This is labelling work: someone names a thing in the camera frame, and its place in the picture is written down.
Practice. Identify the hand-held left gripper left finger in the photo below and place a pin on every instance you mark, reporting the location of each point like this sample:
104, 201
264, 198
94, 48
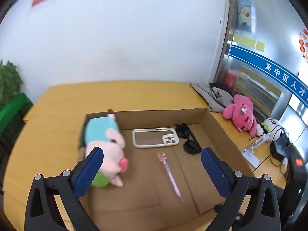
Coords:
87, 173

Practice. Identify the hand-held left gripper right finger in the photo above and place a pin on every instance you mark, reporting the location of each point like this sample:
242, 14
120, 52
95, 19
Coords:
215, 173

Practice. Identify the black sunglasses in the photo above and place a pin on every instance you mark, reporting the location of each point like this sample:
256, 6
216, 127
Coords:
191, 146

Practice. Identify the pink translucent pen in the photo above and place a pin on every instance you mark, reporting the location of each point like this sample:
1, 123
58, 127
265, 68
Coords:
169, 173

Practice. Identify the white-rimmed clear phone case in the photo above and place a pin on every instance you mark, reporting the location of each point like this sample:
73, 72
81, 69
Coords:
171, 140

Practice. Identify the shallow cardboard box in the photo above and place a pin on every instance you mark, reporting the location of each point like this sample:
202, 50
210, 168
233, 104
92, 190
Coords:
144, 197

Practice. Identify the black desktop device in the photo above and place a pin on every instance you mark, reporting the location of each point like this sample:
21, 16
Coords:
279, 151

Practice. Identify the pink pig plush toy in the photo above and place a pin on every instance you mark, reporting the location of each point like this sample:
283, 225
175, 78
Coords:
110, 144

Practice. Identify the white phone stand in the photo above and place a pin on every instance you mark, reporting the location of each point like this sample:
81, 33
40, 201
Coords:
250, 155

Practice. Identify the white plush toy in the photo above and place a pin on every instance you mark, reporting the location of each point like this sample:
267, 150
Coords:
273, 127

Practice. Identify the magenta bear plush toy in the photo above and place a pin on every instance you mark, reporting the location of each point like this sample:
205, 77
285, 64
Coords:
240, 115

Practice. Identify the grey cloth bundle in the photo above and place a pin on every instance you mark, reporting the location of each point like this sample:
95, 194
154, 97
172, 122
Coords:
209, 96

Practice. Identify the green covered side table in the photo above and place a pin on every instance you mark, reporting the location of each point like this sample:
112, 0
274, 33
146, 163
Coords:
12, 115

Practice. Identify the red object behind glass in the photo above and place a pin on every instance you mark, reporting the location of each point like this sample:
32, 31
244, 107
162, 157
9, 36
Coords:
230, 79

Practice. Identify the blue banner stripe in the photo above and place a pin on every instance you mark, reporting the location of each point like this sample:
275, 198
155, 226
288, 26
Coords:
255, 59

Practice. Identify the green potted plant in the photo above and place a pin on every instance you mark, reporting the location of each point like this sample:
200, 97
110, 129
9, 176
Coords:
8, 81

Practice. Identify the yellow sticky note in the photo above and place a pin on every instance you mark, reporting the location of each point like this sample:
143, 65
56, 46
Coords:
252, 43
260, 46
244, 41
236, 39

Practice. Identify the red window decorations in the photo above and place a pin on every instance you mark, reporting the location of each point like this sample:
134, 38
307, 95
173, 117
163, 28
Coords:
304, 44

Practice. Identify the blue cartoon poster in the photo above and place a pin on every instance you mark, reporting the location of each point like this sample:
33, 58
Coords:
246, 12

